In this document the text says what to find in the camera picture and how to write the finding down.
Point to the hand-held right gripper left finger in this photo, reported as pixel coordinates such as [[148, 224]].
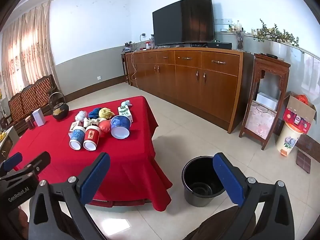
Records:
[[95, 177]]

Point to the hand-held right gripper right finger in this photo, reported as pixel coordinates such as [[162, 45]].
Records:
[[227, 180]]

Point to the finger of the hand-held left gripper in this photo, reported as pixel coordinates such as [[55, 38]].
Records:
[[41, 160], [12, 160]]

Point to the black plastic bucket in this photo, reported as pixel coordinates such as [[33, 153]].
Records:
[[197, 195]]

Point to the red paper cup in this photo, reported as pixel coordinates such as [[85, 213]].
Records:
[[92, 136]]

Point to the blue patterned paper cup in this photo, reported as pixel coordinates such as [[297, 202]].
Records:
[[77, 136]]

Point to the small red white box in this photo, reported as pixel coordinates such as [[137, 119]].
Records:
[[75, 125]]

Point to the blue paper bowl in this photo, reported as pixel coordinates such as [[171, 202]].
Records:
[[120, 131]]

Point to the orange plastic bag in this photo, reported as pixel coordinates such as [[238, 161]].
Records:
[[104, 125]]

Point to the white tissue pile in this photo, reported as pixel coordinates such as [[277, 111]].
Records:
[[80, 115]]

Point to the blue cloth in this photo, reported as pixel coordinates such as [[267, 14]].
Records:
[[94, 113]]

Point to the yellow cloth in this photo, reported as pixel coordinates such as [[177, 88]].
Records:
[[105, 113]]

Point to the green white carton box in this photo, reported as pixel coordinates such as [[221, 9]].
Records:
[[124, 110]]

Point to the light blue face mask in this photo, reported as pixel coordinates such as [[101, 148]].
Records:
[[126, 103]]

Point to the low cabinet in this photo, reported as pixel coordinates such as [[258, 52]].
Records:
[[10, 140]]

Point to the pile of yellow fruits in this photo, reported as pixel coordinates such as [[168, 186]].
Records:
[[2, 135]]

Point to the red tablecloth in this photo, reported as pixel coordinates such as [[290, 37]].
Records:
[[125, 160]]

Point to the white tin box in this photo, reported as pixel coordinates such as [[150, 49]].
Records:
[[38, 117]]

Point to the person's leg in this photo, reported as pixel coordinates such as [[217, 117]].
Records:
[[220, 225]]

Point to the wooden bench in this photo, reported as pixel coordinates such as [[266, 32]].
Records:
[[30, 97]]

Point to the pink fabric bag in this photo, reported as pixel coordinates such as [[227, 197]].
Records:
[[260, 120]]

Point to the floral waste bin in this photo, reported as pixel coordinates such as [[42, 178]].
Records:
[[287, 140]]

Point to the brown bathroom scale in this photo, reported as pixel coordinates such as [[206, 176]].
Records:
[[303, 161]]

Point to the open cardboard box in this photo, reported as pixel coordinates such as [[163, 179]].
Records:
[[297, 112]]

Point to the wooden sideboard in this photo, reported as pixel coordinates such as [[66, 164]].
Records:
[[200, 85]]

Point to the beige patterned curtain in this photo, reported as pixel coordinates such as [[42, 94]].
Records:
[[25, 55]]

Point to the orange bag in carton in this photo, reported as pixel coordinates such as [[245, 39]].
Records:
[[301, 98]]

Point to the carved wooden stand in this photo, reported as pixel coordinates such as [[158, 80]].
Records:
[[260, 60]]

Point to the black remote control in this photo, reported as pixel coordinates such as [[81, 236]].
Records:
[[272, 55]]

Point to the black set-top box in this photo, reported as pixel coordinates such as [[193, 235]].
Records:
[[220, 45]]

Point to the small potted plant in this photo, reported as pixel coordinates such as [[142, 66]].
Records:
[[128, 46]]

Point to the glass vase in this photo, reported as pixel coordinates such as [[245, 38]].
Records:
[[240, 42]]

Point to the green trailing plant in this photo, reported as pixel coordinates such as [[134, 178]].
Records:
[[272, 33]]

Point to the black television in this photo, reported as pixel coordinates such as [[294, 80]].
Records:
[[182, 22]]

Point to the white wall socket strip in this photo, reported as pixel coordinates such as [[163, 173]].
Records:
[[223, 21]]

